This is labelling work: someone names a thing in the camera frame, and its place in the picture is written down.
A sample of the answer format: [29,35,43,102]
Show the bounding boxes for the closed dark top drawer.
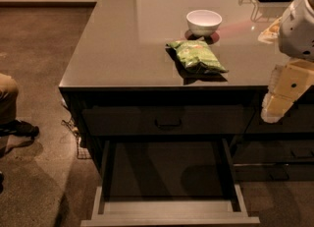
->
[81,105,255,137]

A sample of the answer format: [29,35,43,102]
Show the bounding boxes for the white ceramic bowl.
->
[186,10,222,36]

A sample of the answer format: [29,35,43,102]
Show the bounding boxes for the black top drawer handle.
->
[154,119,182,131]

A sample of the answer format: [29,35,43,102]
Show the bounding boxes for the wire rack on floor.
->
[61,119,91,160]

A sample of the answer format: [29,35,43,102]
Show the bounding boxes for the black shoe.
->
[0,120,39,138]

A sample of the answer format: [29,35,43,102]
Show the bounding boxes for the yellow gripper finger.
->
[268,58,314,102]
[261,93,293,124]

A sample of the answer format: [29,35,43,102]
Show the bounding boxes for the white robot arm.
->
[258,0,314,123]

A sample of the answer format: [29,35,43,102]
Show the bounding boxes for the green jalapeno chip bag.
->
[167,40,228,75]

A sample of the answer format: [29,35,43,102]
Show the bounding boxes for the person leg tan trousers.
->
[0,74,19,125]

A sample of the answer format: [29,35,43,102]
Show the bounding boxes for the dark right cabinet drawers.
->
[233,88,314,182]

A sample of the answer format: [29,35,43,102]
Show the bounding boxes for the open grey middle drawer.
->
[80,140,260,227]

